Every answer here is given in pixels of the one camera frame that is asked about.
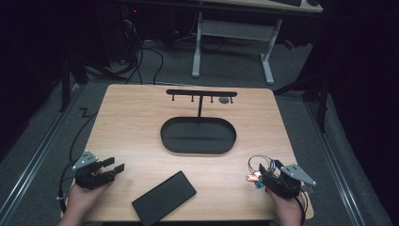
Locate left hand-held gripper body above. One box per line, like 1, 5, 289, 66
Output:
72, 150, 116, 191

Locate black floor cables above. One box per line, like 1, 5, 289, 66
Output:
123, 39, 165, 86

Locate black metal stand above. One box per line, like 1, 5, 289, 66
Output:
58, 53, 89, 113
273, 71, 331, 134

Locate left hand-held gripper cable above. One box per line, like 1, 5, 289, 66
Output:
56, 107, 99, 215

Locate hand-held gripper cable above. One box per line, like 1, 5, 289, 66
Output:
56, 107, 99, 215
295, 187, 311, 226

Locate metal floor rail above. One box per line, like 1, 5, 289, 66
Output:
304, 100, 367, 226
0, 84, 81, 218

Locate person's left hand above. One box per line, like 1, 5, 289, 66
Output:
64, 184, 112, 220

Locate white metal frame desk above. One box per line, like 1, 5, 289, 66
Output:
191, 0, 324, 86

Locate black keyboard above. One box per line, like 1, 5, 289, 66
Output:
271, 0, 303, 8

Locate key ring with colourful keys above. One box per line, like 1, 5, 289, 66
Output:
245, 153, 277, 189

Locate person's right hand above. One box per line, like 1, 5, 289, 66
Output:
265, 187, 307, 226

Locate black oval tray with hook stand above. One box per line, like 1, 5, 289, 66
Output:
160, 89, 238, 155

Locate black rectangular wallet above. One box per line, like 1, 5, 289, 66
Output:
131, 170, 198, 226

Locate right hand-held gripper cable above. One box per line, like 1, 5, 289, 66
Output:
295, 187, 311, 226

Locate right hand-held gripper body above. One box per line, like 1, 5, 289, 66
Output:
259, 163, 317, 200

